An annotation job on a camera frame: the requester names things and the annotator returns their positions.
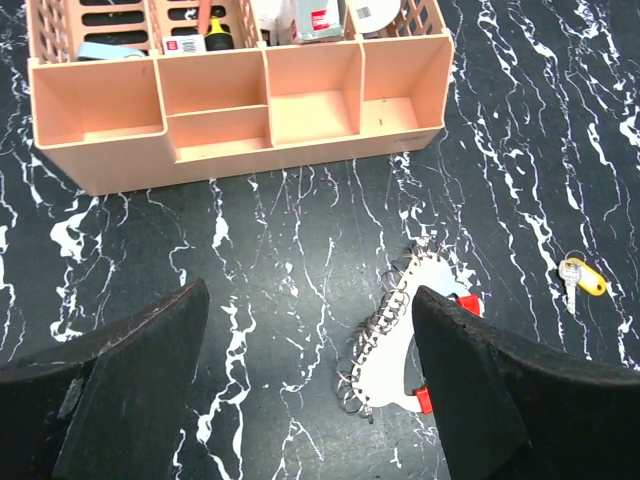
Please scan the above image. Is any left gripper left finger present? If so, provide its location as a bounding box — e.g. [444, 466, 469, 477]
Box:
[1, 279, 210, 479]

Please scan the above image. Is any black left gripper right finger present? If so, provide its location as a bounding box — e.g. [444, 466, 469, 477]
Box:
[412, 286, 639, 479]

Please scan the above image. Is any yellow headed key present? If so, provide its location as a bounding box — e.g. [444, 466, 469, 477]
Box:
[558, 257, 607, 315]

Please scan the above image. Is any metal keyring with spring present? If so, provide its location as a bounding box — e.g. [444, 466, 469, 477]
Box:
[335, 242, 443, 422]

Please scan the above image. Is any orange plastic desk organizer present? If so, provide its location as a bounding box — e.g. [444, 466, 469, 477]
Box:
[26, 1, 454, 195]

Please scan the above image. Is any small white card box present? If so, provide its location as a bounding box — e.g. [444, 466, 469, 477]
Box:
[162, 34, 206, 56]

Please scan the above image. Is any yellow black highlighter marker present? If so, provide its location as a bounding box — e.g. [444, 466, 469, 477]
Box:
[204, 16, 235, 52]

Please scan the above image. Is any oval white blister pack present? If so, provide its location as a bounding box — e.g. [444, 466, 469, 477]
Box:
[347, 0, 401, 35]

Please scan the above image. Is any white product packet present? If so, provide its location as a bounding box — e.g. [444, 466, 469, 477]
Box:
[252, 0, 346, 46]

